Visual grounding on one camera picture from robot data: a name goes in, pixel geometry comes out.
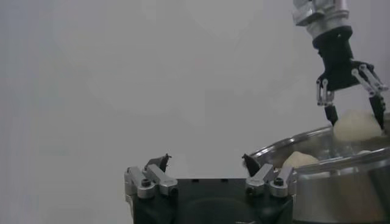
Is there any stainless steel steamer basket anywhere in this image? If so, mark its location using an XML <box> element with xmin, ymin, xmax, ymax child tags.
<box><xmin>248</xmin><ymin>112</ymin><xmax>390</xmax><ymax>223</ymax></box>

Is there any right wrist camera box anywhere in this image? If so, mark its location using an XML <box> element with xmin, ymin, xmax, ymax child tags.
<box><xmin>292</xmin><ymin>0</ymin><xmax>325</xmax><ymax>27</ymax></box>

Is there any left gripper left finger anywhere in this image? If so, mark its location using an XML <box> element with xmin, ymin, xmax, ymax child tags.
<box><xmin>124</xmin><ymin>153</ymin><xmax>179</xmax><ymax>200</ymax></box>

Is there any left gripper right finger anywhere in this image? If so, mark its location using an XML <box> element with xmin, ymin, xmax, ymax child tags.
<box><xmin>242</xmin><ymin>153</ymin><xmax>296</xmax><ymax>198</ymax></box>

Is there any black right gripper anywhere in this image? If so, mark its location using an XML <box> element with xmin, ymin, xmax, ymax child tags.
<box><xmin>312</xmin><ymin>26</ymin><xmax>389</xmax><ymax>130</ymax></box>

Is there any white steamed baozi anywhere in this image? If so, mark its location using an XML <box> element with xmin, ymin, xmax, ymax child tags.
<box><xmin>282</xmin><ymin>151</ymin><xmax>320</xmax><ymax>169</ymax></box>
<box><xmin>332</xmin><ymin>109</ymin><xmax>383</xmax><ymax>142</ymax></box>

